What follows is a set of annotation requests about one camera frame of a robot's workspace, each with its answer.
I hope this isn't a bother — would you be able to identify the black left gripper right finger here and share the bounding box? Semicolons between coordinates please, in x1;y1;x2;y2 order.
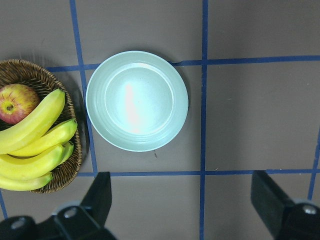
250;170;293;238

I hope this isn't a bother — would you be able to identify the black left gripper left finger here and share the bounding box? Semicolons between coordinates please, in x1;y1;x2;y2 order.
80;172;111;227

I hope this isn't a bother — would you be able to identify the light green plate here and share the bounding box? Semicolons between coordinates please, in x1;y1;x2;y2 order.
85;51;189;152

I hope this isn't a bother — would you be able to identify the yellow banana bottom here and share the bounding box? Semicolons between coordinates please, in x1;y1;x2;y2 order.
0;172;53;192

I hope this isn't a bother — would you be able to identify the yellow banana top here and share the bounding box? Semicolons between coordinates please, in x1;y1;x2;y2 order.
0;89;66;154

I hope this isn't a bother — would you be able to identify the red yellow apple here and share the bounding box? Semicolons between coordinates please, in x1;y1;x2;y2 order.
0;83;40;125

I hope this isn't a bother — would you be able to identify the brown wicker basket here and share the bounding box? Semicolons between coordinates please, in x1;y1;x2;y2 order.
0;59;83;194

